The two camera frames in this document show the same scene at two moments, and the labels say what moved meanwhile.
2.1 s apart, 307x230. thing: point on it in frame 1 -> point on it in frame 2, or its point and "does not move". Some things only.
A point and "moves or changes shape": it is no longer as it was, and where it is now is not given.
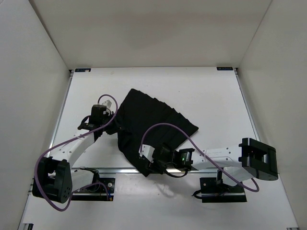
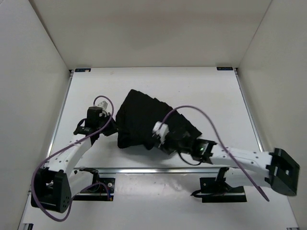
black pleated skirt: (143, 123) moves or changes shape
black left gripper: (116, 128) does not move
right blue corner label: (224, 68) does not move
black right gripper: (154, 166) -> (164, 145)
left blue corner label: (84, 70) does not move
